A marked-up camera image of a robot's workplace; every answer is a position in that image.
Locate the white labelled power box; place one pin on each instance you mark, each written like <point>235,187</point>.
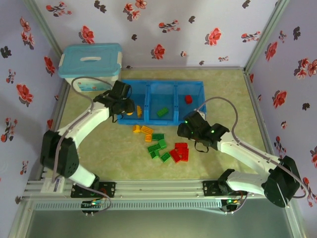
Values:
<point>59,188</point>

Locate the aluminium front rail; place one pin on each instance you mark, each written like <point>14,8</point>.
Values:
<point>158,188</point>

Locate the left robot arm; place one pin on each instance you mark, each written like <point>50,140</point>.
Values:
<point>81,124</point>

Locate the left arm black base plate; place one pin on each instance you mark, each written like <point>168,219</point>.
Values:
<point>109,189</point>

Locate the long green lego brick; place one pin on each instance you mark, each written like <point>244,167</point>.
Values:
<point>162,111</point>
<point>157,136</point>
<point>154,148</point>

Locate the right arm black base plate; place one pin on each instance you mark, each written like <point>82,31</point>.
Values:
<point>209,188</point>

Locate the aluminium side rail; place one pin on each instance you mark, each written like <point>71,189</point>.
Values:
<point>256,99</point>
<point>60,99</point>

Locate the storage box with blue lid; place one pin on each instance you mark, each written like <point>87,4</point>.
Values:
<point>89,59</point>

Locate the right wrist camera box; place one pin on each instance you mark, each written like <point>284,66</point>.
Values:
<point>203,113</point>

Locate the aluminium corner post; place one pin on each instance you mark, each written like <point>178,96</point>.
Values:
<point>270,24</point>
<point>42,24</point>

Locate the long yellow lego brick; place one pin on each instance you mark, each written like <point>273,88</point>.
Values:
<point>146,129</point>

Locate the blue three-compartment bin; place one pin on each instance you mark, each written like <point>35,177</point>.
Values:
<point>161,94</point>

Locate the yellow sloped lego brick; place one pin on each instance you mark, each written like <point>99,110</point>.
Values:
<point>139,111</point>

